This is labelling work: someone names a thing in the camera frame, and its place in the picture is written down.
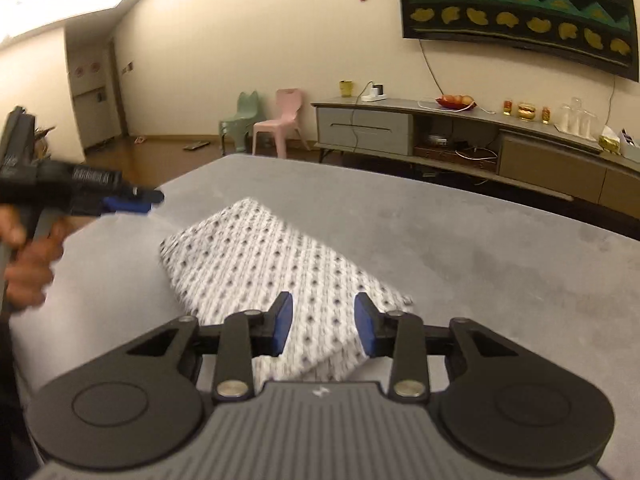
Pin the white power strip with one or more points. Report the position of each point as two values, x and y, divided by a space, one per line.
374 94

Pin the white black-patterned garment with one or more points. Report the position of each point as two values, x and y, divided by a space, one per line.
260 255

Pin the small gold ornament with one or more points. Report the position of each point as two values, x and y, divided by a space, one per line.
546 114
507 109

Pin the red fruit plate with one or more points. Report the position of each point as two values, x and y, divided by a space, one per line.
455 102

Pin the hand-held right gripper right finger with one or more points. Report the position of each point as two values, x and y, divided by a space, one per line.
365 325

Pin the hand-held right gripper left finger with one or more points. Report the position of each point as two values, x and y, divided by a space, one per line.
282 322

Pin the person's left hand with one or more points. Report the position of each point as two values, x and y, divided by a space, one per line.
32 270

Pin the green plastic chair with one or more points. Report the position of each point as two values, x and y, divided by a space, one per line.
245 112

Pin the grey television cabinet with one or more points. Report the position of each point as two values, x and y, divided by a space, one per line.
370 127

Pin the entrance door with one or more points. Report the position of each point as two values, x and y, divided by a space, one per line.
95 105

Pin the wall switch panel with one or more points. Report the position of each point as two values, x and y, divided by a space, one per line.
128 67

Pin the small silver device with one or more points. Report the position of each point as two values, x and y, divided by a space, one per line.
437 139

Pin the clear glass cups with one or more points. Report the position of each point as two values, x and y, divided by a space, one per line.
577 120

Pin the yellow cup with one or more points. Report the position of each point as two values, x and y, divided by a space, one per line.
347 89

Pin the wide gold ornament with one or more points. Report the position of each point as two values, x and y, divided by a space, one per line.
526 111

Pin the gold tissue box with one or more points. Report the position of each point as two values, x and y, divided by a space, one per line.
609 141

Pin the grey box of small items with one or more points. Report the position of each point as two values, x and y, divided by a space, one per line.
631 147

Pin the black remote control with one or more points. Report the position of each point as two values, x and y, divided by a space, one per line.
196 145

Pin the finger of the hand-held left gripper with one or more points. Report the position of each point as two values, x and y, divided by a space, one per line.
127 205

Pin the pink plastic chair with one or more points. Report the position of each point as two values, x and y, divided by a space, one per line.
287 110

